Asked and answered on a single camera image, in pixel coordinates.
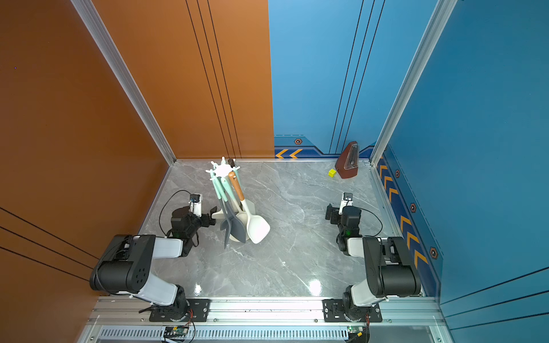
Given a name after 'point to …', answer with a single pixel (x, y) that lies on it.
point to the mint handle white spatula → (243, 216)
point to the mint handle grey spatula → (236, 226)
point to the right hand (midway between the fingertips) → (341, 205)
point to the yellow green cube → (332, 173)
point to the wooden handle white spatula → (258, 226)
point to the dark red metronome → (347, 164)
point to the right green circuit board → (355, 329)
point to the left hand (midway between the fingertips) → (206, 203)
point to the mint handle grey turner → (226, 226)
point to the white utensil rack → (236, 210)
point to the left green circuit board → (177, 330)
